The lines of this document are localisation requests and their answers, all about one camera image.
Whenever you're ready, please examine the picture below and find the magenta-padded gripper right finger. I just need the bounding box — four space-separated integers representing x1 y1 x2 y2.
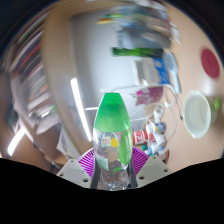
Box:
127 146 173 190

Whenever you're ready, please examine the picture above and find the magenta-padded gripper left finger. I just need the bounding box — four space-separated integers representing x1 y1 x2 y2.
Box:
55 147 99 190

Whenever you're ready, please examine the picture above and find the light blue hairbrush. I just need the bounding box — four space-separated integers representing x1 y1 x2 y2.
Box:
163 51 183 95

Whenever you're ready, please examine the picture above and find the red-labelled white jar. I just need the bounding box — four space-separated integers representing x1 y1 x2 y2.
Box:
132 129 157 146

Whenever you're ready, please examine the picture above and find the grey water bottle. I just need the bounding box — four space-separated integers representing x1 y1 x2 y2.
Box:
116 28 171 49

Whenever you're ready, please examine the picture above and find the wooden shelf unit with books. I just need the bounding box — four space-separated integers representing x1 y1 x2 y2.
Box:
0 6 98 168

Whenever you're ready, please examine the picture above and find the white and blue carton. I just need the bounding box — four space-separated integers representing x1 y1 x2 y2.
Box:
131 57 172 87

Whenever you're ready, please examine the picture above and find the white pill bottle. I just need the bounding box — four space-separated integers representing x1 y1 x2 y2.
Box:
148 121 168 134

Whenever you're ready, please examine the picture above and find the clear bottle with green cap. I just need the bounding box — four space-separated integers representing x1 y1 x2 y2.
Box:
92 92 133 191

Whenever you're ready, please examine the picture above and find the white mug with green handle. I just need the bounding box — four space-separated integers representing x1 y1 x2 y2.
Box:
182 89 223 140

